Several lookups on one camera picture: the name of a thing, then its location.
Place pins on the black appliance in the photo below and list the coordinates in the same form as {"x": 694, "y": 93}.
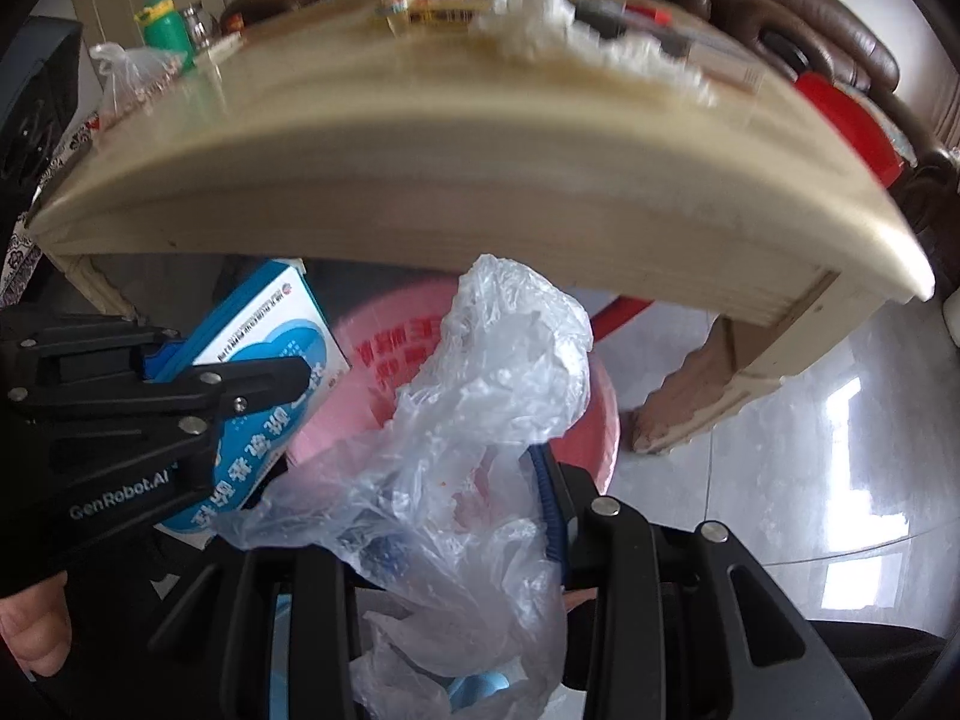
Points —
{"x": 41, "y": 105}

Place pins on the crumpled white plastic wrap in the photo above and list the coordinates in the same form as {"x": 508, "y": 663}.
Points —
{"x": 540, "y": 15}

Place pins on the patterned cloth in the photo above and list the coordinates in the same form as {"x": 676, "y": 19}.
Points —
{"x": 67, "y": 157}

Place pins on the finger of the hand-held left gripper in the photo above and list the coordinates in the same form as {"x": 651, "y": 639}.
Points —
{"x": 255, "y": 382}
{"x": 161, "y": 360}

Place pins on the brown leather sofa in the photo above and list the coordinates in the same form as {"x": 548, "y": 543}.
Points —
{"x": 814, "y": 11}

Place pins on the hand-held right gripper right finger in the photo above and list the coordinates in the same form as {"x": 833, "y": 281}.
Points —
{"x": 553, "y": 517}

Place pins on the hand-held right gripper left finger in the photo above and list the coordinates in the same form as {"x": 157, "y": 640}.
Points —
{"x": 315, "y": 615}

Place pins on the blue and white cardboard box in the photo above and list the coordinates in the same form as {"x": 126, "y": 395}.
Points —
{"x": 262, "y": 315}

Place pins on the pink plastic bin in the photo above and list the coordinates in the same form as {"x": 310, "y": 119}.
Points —
{"x": 375, "y": 345}

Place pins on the cream wooden table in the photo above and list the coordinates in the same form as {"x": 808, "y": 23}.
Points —
{"x": 450, "y": 202}

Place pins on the glass jar metal lid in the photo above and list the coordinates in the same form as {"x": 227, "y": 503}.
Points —
{"x": 198, "y": 24}

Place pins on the person's left hand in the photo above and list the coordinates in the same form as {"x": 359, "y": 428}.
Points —
{"x": 34, "y": 630}

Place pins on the red plastic stool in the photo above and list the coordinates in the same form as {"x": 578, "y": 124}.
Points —
{"x": 851, "y": 127}

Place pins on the green plastic bottle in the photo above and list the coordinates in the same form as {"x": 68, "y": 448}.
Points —
{"x": 163, "y": 26}

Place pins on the yellow snack packet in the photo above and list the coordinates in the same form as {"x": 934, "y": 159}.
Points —
{"x": 450, "y": 4}

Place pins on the white flat box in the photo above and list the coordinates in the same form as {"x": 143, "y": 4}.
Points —
{"x": 731, "y": 67}

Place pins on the knotted clear plastic bag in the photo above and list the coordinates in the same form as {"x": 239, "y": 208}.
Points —
{"x": 131, "y": 79}

